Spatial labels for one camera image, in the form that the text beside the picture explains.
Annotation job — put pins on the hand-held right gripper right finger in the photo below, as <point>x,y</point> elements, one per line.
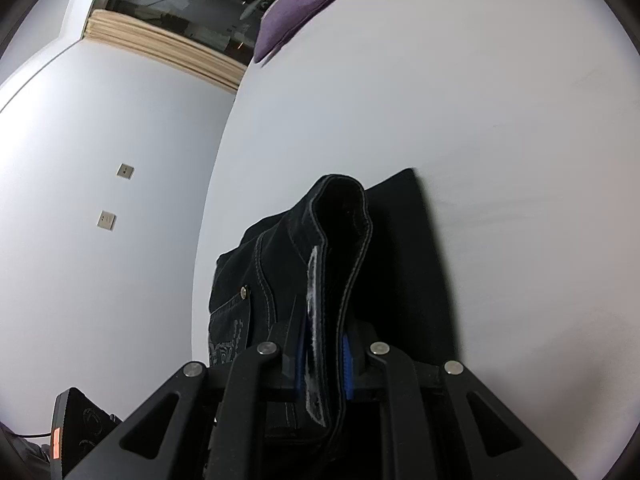
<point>348,365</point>

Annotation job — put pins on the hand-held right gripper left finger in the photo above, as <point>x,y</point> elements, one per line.
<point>300,365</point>

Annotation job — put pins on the black denim pants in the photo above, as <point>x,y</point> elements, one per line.
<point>400,260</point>

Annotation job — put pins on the white bed mattress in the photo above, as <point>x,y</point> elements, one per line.
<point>450,85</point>

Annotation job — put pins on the beige curtain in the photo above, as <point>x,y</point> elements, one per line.
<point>160,52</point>

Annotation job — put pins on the purple pillow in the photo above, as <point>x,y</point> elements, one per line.
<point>295,5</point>

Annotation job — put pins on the beige wall socket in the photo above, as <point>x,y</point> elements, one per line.
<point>106,220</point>

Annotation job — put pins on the wall socket with round hole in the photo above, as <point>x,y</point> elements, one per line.
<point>125,171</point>

